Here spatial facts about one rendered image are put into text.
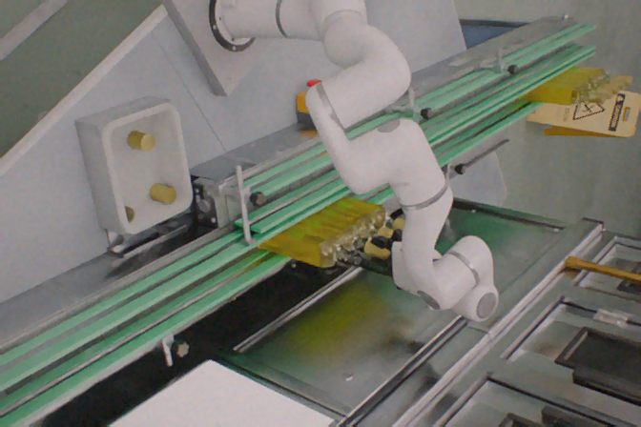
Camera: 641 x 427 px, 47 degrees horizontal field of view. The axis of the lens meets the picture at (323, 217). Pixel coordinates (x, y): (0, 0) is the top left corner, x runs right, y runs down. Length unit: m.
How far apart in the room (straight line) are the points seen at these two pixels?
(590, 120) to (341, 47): 3.63
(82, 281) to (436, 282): 0.65
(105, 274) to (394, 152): 0.62
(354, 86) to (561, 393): 0.65
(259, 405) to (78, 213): 0.51
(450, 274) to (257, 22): 0.65
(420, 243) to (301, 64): 0.78
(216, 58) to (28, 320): 0.65
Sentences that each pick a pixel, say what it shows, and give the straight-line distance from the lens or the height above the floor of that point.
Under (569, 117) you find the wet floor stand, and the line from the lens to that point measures 4.79.
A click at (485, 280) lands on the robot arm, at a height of 1.44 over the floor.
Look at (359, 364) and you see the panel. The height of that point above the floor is 1.24.
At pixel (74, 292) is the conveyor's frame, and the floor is 0.84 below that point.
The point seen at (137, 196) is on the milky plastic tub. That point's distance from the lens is 1.55.
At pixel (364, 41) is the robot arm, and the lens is 1.20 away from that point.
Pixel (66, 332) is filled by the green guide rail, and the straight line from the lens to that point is 1.36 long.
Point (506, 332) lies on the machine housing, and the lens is 1.55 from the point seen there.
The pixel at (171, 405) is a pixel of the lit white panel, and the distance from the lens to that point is 1.39.
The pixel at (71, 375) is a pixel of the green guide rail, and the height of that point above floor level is 0.93.
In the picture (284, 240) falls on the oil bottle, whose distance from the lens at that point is 1.58.
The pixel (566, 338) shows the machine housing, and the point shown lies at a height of 1.50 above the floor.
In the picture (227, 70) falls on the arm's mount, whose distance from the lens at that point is 1.64.
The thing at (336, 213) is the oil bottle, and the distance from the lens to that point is 1.64.
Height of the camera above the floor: 1.98
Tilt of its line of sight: 37 degrees down
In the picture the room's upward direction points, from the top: 105 degrees clockwise
